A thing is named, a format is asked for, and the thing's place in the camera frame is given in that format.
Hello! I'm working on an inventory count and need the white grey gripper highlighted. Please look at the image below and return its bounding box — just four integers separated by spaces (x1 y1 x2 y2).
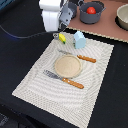
39 0 73 39

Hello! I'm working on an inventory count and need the yellow toy banana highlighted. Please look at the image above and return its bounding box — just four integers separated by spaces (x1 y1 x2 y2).
59 33 66 44

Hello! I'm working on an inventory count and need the grey pot with lid handles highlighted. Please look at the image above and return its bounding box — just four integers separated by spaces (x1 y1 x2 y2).
78 0 106 24

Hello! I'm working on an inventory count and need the red toy tomato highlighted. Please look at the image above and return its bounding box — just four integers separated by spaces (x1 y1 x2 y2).
86 7 96 14

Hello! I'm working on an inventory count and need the round beige plate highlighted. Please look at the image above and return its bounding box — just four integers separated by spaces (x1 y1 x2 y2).
54 55 82 78

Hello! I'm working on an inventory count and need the woven beige placemat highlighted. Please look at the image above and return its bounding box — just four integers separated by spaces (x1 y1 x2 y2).
12 33 113 128

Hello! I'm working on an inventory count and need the beige bowl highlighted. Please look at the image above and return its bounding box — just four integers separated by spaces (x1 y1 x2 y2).
117 4 128 30

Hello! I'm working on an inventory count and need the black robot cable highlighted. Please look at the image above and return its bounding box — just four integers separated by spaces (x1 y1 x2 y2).
0 24 56 40

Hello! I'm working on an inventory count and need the grey saucepan with handle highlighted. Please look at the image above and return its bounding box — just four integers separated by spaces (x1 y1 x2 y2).
68 2 77 19

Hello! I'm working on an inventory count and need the fork with wooden handle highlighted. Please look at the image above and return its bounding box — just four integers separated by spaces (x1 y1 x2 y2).
43 70 84 89

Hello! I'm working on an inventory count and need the knife with wooden handle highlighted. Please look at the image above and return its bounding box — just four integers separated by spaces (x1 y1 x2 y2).
58 49 96 63

